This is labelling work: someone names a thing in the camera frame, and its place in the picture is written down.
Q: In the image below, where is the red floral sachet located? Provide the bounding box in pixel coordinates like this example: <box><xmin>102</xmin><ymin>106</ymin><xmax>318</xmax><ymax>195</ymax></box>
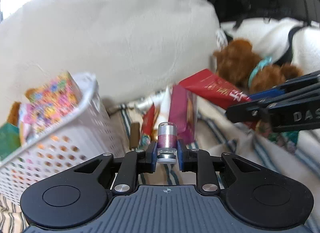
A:
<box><xmin>140</xmin><ymin>103</ymin><xmax>159</xmax><ymax>147</ymax></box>

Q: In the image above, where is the small pink silver bottle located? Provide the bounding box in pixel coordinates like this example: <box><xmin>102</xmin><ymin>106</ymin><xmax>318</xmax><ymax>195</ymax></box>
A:
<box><xmin>157</xmin><ymin>122</ymin><xmax>177</xmax><ymax>165</ymax></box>

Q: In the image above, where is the red floral packet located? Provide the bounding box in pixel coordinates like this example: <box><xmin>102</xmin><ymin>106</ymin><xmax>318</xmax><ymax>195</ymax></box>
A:
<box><xmin>179</xmin><ymin>69</ymin><xmax>251</xmax><ymax>110</ymax></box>

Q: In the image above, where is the magenta tall box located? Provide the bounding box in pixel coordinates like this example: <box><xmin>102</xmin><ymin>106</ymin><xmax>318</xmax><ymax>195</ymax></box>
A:
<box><xmin>169</xmin><ymin>84</ymin><xmax>198</xmax><ymax>144</ymax></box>

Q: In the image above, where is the white tube gold cap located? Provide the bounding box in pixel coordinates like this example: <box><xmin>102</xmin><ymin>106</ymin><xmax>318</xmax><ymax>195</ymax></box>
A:
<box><xmin>154</xmin><ymin>87</ymin><xmax>171</xmax><ymax>129</ymax></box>

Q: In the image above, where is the striped bed sheet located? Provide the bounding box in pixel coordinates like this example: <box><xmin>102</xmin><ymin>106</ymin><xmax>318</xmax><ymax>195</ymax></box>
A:
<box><xmin>1</xmin><ymin>98</ymin><xmax>319</xmax><ymax>232</ymax></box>

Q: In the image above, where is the brown lipstick tube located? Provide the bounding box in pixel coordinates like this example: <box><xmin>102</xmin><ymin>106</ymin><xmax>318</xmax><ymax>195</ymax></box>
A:
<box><xmin>129</xmin><ymin>122</ymin><xmax>140</xmax><ymax>150</ymax></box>

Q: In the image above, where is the white perforated plastic basket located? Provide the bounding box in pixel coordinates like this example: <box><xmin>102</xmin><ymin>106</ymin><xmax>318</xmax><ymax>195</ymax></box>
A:
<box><xmin>1</xmin><ymin>72</ymin><xmax>125</xmax><ymax>203</ymax></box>

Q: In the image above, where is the brown plush dog toy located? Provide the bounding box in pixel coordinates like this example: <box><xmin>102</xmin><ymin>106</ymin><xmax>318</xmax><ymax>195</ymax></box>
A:
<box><xmin>213</xmin><ymin>39</ymin><xmax>303</xmax><ymax>94</ymax></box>

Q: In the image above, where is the white spray bottle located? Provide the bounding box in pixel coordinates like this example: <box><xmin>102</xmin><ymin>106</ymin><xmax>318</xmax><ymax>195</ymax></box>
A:
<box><xmin>135</xmin><ymin>95</ymin><xmax>162</xmax><ymax>111</ymax></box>

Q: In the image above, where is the colourful cartoon pattern box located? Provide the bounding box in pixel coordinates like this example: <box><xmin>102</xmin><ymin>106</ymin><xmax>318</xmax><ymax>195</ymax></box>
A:
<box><xmin>25</xmin><ymin>71</ymin><xmax>82</xmax><ymax>134</ymax></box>

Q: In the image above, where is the pink white pouch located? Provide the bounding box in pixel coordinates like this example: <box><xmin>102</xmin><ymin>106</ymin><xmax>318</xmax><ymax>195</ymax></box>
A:
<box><xmin>18</xmin><ymin>103</ymin><xmax>44</xmax><ymax>146</ymax></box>

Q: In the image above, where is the green box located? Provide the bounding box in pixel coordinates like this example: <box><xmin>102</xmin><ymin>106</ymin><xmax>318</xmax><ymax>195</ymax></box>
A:
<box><xmin>0</xmin><ymin>122</ymin><xmax>21</xmax><ymax>161</ymax></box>

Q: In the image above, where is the large cream pillow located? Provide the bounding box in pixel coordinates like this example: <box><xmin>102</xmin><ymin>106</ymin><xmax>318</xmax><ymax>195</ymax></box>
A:
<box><xmin>1</xmin><ymin>0</ymin><xmax>219</xmax><ymax>121</ymax></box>

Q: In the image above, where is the orange plush toy in basket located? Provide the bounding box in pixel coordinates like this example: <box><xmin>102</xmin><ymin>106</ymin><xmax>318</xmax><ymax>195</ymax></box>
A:
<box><xmin>7</xmin><ymin>88</ymin><xmax>36</xmax><ymax>127</ymax></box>

